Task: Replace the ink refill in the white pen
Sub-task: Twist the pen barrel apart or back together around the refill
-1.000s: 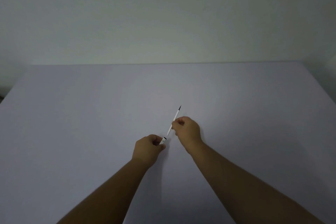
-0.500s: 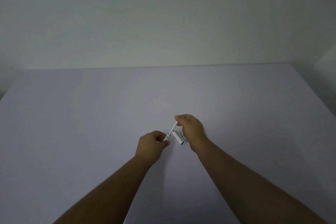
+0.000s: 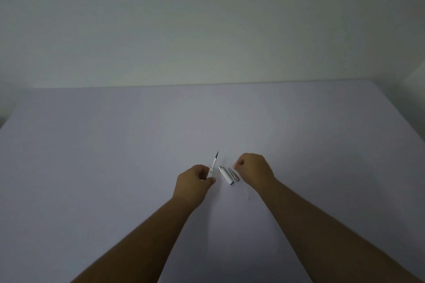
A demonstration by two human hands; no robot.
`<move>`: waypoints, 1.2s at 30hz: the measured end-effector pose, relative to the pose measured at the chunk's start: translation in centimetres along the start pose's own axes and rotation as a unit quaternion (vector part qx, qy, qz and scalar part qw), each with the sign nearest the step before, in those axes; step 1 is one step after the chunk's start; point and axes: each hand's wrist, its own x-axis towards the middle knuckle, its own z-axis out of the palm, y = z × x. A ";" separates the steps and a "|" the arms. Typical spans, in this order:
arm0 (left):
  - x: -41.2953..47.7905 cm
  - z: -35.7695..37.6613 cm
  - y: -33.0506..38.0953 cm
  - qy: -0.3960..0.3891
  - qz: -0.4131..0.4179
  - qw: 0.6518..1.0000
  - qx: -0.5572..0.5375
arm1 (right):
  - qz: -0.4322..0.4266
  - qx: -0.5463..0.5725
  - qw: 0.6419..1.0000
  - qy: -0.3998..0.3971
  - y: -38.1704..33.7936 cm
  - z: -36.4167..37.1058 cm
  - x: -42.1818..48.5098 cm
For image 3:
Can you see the person's left hand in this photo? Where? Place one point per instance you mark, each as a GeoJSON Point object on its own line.
{"type": "Point", "coordinates": [192, 186]}

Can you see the person's right hand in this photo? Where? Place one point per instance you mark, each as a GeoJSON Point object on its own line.
{"type": "Point", "coordinates": [255, 170]}

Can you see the white pen body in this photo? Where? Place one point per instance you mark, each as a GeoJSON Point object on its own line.
{"type": "Point", "coordinates": [212, 165]}

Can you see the white pen cap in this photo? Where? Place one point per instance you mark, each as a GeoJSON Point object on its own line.
{"type": "Point", "coordinates": [225, 176]}

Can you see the person's right forearm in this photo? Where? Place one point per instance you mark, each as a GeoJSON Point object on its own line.
{"type": "Point", "coordinates": [322, 239]}

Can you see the person's left forearm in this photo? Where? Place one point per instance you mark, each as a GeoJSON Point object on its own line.
{"type": "Point", "coordinates": [139, 246]}

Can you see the pale grey table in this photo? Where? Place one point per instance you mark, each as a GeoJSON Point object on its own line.
{"type": "Point", "coordinates": [99, 160]}

